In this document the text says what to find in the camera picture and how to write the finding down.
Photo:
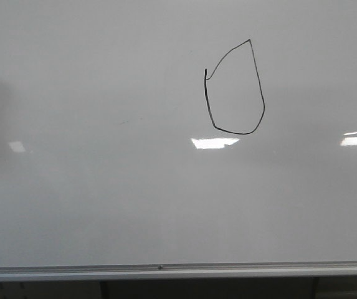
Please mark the white whiteboard with aluminium frame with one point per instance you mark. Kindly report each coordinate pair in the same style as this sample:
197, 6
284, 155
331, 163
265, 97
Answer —
177, 139

